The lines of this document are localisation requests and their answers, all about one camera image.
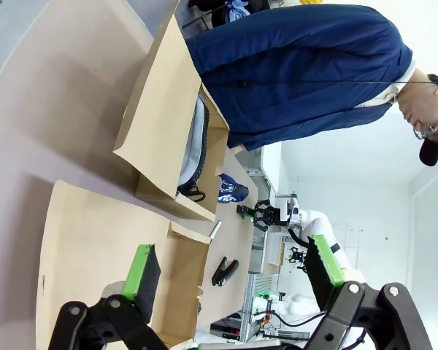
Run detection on blue patterned pouch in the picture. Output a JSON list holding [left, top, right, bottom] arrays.
[[217, 173, 250, 204]]

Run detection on dark navy cap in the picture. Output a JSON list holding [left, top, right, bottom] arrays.
[[418, 72, 438, 168]]

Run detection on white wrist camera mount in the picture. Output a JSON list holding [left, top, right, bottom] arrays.
[[279, 196, 303, 230]]

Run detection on cardboard box holding grey backpack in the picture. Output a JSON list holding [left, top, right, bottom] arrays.
[[112, 0, 230, 223]]

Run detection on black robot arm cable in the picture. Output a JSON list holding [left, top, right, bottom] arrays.
[[287, 225, 311, 251]]

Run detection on aluminium frame rack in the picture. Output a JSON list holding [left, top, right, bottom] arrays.
[[235, 147, 278, 194]]

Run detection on black electronics box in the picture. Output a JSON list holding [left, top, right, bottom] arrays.
[[210, 316, 242, 342]]

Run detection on grey backpack with black trim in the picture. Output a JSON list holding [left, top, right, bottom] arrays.
[[175, 93, 210, 203]]

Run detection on open cardboard box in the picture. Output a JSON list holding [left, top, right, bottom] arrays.
[[37, 179, 212, 349]]

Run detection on grey slotted metal panel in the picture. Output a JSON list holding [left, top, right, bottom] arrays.
[[240, 273, 278, 342]]

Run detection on thin-rimmed glasses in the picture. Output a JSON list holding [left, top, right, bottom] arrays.
[[414, 112, 438, 141]]

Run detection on black chair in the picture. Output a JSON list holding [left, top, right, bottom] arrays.
[[181, 0, 229, 30]]

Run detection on blue cloth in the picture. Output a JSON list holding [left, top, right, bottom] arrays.
[[228, 0, 250, 19]]

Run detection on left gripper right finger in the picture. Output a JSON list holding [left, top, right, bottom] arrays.
[[304, 234, 434, 350]]

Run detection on person in navy jacket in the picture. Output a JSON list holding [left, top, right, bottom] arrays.
[[185, 3, 438, 168]]

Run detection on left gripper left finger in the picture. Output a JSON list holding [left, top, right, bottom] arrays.
[[47, 244, 169, 350]]

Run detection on silver metal cylinder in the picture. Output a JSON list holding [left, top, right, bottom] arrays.
[[208, 219, 223, 242]]

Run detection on black stapler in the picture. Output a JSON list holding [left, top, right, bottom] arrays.
[[210, 256, 240, 287]]

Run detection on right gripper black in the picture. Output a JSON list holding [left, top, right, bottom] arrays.
[[237, 199, 288, 231]]

